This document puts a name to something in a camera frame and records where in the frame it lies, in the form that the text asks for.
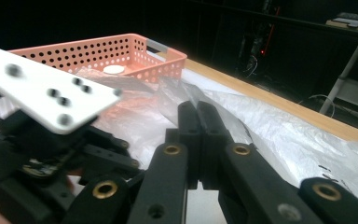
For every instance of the white capped small jar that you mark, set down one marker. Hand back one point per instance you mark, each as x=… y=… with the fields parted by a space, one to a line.
x=114 y=69

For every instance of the clear plastic bag smiley print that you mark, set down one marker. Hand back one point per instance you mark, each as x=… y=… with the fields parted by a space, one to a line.
x=276 y=124

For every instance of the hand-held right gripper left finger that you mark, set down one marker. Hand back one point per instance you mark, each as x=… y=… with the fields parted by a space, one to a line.
x=192 y=137

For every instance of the pink perforated plastic basket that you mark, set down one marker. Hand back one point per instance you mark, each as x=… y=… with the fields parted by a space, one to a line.
x=105 y=51

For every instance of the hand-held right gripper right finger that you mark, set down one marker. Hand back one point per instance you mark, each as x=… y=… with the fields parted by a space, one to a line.
x=213 y=137

